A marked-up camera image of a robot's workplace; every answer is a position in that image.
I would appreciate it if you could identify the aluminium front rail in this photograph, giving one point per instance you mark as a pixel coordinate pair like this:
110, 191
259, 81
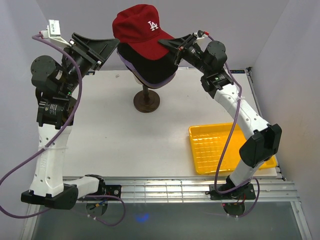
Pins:
178, 190

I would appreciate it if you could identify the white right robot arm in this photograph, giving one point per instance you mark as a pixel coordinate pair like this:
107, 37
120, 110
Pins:
262, 138

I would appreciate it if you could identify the red cap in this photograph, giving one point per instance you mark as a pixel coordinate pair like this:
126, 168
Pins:
139, 27

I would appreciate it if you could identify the black cap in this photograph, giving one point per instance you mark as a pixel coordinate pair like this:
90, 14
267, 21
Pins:
165, 62

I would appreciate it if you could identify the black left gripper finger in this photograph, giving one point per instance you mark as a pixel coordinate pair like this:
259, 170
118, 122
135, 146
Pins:
91, 46
104, 55

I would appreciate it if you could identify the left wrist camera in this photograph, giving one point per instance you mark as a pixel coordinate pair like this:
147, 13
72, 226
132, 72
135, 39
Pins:
53, 34

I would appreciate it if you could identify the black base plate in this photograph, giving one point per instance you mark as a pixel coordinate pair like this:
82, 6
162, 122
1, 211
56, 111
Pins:
246, 192
114, 190

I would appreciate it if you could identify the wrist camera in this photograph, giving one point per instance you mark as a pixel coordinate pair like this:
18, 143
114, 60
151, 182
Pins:
201, 35
53, 34

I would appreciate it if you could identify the purple LA cap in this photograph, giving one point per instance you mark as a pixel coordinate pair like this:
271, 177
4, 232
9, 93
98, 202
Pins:
151, 78

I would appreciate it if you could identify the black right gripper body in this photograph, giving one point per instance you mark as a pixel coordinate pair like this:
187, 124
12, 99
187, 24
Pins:
191, 54

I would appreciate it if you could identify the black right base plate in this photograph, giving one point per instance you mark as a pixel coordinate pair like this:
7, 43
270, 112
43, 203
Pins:
246, 192

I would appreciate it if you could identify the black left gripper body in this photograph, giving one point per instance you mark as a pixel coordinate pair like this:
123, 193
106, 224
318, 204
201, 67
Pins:
81, 57

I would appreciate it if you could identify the dark wooden round stand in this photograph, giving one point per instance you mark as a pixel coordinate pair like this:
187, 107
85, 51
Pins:
146, 103

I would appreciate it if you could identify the yellow plastic tray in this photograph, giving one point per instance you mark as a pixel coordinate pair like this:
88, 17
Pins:
207, 143

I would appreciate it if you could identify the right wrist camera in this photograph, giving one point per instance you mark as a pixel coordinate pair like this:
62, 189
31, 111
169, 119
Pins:
201, 35

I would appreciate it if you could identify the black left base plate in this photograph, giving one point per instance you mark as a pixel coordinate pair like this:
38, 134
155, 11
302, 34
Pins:
114, 190

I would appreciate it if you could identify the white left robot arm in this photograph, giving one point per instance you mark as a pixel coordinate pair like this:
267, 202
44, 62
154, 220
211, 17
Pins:
54, 84

